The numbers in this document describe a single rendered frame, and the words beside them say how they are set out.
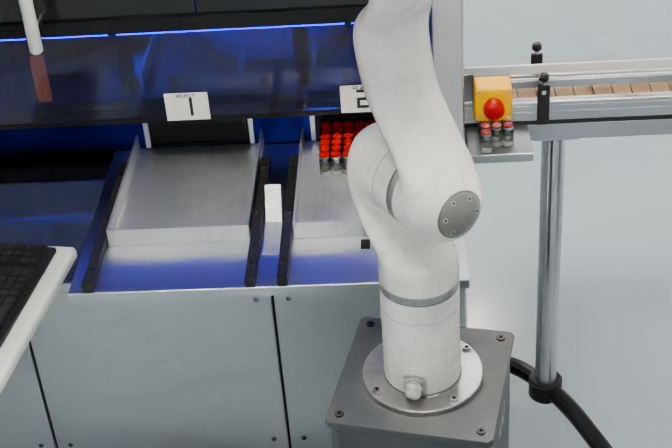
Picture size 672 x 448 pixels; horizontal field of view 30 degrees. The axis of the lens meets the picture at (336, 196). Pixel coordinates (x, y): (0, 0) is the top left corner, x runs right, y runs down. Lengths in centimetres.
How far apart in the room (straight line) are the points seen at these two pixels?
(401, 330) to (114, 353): 110
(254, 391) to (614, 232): 138
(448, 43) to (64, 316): 104
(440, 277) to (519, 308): 170
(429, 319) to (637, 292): 178
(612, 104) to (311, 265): 75
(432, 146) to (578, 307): 189
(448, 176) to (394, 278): 21
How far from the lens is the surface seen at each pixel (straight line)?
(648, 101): 260
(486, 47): 484
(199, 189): 245
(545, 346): 299
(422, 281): 181
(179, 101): 245
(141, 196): 246
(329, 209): 235
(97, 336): 282
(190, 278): 222
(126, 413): 297
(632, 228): 384
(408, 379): 193
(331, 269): 220
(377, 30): 158
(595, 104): 259
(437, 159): 168
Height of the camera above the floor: 219
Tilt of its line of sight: 33 degrees down
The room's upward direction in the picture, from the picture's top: 5 degrees counter-clockwise
